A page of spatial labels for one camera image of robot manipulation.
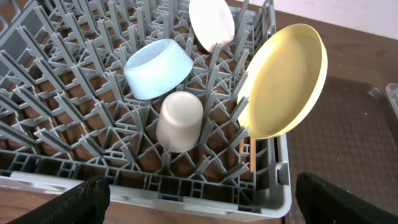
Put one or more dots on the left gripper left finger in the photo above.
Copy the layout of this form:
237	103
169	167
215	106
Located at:
85	203

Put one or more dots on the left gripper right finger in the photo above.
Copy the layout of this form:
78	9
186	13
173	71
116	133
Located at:
323	202

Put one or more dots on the wooden chopstick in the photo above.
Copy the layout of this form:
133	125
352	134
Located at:
241	147
252	155

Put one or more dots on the small white cup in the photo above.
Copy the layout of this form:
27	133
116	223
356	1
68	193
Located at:
179	125

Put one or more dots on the yellow round plate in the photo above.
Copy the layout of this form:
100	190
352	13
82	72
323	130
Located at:
285	79

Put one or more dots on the light blue bowl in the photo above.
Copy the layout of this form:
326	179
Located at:
156	69

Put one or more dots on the pink white bowl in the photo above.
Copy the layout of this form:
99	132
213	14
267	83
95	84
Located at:
212	23

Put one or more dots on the grey plastic dishwasher rack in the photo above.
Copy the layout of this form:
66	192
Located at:
68	114

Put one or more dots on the brown plastic serving tray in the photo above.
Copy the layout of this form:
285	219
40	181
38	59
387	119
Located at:
349	139

